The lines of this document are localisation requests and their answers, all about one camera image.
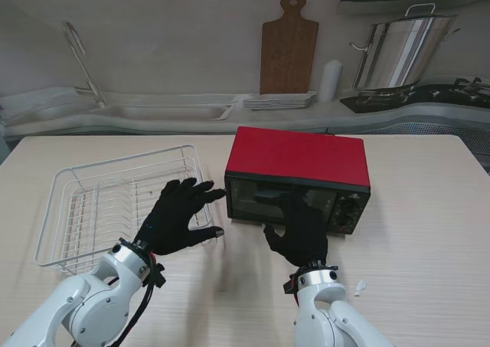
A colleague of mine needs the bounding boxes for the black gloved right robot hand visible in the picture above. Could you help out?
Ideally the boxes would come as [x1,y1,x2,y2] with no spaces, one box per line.
[263,192,330,268]

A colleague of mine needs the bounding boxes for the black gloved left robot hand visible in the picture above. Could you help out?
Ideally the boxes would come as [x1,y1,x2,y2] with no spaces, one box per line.
[133,178,227,257]

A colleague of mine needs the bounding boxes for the glass oven door black handle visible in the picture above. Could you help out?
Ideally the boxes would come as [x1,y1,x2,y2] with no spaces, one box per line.
[226,178,338,226]

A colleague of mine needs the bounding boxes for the red black toaster oven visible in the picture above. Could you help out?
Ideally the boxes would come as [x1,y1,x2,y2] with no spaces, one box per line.
[224,126,372,237]

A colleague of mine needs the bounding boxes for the steel kitchen sink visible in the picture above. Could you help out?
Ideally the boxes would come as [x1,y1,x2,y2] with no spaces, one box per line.
[87,103,234,123]

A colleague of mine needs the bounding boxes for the stack of white plates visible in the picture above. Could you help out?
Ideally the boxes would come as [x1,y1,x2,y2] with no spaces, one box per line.
[242,91,319,111]

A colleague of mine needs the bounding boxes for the white paper towel roll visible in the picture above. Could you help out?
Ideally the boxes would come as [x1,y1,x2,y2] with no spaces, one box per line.
[319,59,344,103]

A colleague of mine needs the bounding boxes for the chrome kitchen faucet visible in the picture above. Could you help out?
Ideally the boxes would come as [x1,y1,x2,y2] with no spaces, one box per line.
[62,20,106,109]

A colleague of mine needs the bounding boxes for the brown wooden cutting board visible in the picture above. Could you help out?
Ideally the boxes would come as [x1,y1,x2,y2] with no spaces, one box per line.
[259,0,320,96]

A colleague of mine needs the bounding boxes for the black gas stove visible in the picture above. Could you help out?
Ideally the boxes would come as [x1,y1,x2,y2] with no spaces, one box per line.
[339,77,490,114]

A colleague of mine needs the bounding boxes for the stainless steel stock pot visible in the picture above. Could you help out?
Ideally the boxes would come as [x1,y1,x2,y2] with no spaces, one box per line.
[348,2,462,91]

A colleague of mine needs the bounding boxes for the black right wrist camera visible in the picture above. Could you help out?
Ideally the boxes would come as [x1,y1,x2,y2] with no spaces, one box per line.
[283,273,298,296]

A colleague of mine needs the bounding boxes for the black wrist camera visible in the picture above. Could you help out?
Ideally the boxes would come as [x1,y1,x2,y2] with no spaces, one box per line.
[151,263,168,289]
[283,273,298,296]

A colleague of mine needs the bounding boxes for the red black right arm cable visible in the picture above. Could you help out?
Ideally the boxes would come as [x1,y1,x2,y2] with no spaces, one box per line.
[291,276,302,308]

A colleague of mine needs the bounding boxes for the red black arm cable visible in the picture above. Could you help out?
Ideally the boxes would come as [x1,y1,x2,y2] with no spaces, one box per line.
[110,253,164,347]
[291,276,302,308]

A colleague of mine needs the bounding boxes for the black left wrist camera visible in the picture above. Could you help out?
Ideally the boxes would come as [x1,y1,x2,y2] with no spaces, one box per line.
[151,263,168,289]

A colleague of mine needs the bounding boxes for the red black left arm cable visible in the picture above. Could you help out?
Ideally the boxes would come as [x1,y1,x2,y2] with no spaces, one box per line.
[110,253,164,347]

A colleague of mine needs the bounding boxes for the white wire dish rack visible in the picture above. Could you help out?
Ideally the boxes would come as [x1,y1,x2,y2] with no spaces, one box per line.
[33,143,215,277]

